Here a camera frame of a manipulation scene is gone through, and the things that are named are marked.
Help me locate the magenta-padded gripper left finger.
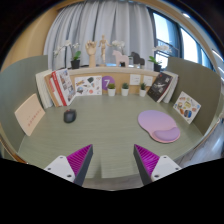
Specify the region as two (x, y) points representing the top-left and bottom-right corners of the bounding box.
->
(43, 143), (94, 187)

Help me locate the black computer mouse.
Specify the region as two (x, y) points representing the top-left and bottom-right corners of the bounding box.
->
(63, 108), (78, 124)

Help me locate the food sticker sheet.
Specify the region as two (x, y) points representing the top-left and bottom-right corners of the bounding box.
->
(172, 91), (202, 125)

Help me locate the black-covered book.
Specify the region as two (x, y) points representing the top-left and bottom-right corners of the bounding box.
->
(146, 72), (174, 103)

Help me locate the wooden hand model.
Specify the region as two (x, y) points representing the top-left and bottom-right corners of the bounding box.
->
(85, 40), (98, 69)

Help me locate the purple mouse pad with wrist rest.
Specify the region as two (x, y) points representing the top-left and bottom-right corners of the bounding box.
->
(137, 110), (181, 144)

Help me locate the black horse figure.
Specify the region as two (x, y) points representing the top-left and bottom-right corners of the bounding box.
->
(129, 51), (146, 69)

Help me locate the white books stack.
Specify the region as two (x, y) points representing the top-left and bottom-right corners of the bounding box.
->
(161, 70), (180, 104)

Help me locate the wooden mannequin figure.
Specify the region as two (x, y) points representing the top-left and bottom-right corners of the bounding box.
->
(97, 34), (113, 66)

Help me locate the window with dark frame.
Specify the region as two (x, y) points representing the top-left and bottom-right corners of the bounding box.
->
(146, 6), (224, 88)

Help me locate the thick white book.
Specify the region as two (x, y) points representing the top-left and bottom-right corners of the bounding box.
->
(35, 69), (54, 110)

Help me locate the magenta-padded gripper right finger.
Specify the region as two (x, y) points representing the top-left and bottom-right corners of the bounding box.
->
(133, 143), (183, 186)

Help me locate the brown-covered book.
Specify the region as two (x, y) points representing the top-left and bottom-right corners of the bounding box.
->
(44, 73), (61, 108)

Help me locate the pink horse figure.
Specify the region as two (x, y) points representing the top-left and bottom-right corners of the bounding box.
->
(112, 49), (130, 68)

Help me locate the white orchid in black pot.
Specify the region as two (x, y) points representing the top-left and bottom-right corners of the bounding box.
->
(111, 40), (126, 56)
(147, 44), (173, 73)
(53, 39), (83, 70)

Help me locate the white cartoon sticker sheet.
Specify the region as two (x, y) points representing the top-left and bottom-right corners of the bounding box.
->
(74, 75), (103, 97)

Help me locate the red-spined book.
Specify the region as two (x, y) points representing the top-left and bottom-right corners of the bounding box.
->
(49, 70), (68, 107)

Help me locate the grey curtain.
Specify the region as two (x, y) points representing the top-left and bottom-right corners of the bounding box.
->
(43, 0), (156, 71)

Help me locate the white wall switch plate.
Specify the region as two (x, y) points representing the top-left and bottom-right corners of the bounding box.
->
(142, 75), (154, 87)

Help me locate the photo-covered white book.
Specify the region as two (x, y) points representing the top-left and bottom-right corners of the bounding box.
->
(54, 68), (77, 106)

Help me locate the round purple number sticker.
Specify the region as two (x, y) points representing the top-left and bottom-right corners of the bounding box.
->
(101, 75), (116, 91)

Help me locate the small succulent in white pot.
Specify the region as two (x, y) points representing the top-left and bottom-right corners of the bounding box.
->
(106, 82), (117, 98)
(120, 82), (130, 97)
(138, 82), (148, 98)

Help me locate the beige card with red text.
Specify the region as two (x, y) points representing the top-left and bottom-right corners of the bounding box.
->
(14, 93), (46, 137)

